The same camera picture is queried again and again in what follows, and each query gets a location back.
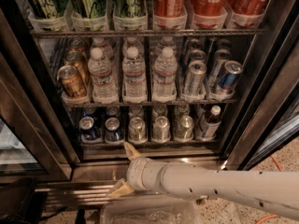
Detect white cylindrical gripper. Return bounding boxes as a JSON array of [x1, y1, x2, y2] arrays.
[[107, 142, 166, 198]]

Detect blue pepsi can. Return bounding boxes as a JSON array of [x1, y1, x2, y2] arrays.
[[83, 106, 99, 121], [105, 118, 123, 145], [79, 117, 101, 143], [105, 106, 121, 119]]

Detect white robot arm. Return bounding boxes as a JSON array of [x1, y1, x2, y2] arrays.
[[108, 142, 299, 220]]

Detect steel fridge base grille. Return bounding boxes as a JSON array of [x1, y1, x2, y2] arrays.
[[35, 158, 232, 209]]

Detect silver green can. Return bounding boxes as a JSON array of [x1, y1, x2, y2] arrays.
[[174, 115, 194, 142], [128, 117, 147, 144]]

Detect blue pepsi can front left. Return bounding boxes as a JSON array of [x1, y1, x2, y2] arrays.
[[79, 117, 101, 143]]

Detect blue pepsi can rear left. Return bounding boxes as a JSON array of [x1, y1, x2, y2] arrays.
[[83, 106, 99, 121]]

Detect fridge glass door left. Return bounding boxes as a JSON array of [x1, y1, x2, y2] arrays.
[[0, 10, 72, 183]]

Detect fridge glass door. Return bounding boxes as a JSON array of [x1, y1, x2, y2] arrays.
[[224, 18, 299, 170], [0, 10, 72, 183]]

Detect gold can front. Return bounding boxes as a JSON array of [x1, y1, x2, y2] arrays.
[[58, 65, 87, 99]]

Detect gold can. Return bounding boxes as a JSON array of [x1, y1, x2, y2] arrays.
[[64, 51, 89, 84], [58, 65, 87, 99]]

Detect silver energy can front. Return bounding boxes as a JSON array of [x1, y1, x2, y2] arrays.
[[183, 61, 206, 96]]

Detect gold can middle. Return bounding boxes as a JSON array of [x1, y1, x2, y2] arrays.
[[64, 51, 89, 84]]

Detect blue silver energy can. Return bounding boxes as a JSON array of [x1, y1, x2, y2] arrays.
[[215, 61, 243, 95]]

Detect fridge glass door right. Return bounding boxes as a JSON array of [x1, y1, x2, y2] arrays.
[[224, 18, 299, 170]]

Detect green can top right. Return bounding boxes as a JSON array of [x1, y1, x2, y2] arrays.
[[115, 0, 146, 18]]

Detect green can top middle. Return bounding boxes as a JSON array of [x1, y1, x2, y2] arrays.
[[68, 0, 110, 20]]

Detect red coca-cola can left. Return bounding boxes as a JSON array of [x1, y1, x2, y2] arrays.
[[154, 0, 184, 18]]

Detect clear plastic bin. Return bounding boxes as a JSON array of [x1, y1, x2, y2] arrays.
[[100, 195, 202, 224]]

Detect water bottle front left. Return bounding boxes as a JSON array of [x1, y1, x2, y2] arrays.
[[88, 48, 118, 104]]

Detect water bottle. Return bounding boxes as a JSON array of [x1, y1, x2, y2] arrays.
[[88, 48, 118, 104], [152, 47, 178, 103], [122, 47, 148, 104]]

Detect water bottle front middle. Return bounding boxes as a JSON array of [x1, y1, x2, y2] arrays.
[[122, 47, 148, 104]]

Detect brown bottle white cap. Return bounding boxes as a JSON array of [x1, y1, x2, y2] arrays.
[[196, 105, 221, 141]]

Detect water bottle front right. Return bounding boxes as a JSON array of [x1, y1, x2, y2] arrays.
[[152, 47, 178, 103]]

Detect orange cable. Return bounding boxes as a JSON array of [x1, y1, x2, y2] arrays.
[[255, 155, 284, 224]]

